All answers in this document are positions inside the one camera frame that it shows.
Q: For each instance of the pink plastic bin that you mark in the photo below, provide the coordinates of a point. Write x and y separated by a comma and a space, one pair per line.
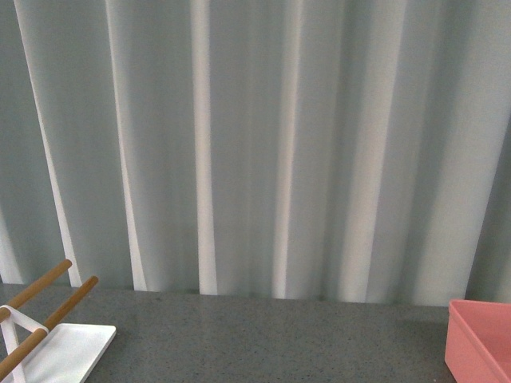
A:
478, 341

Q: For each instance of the white towel rack stand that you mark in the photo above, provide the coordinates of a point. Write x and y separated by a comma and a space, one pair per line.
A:
52, 351

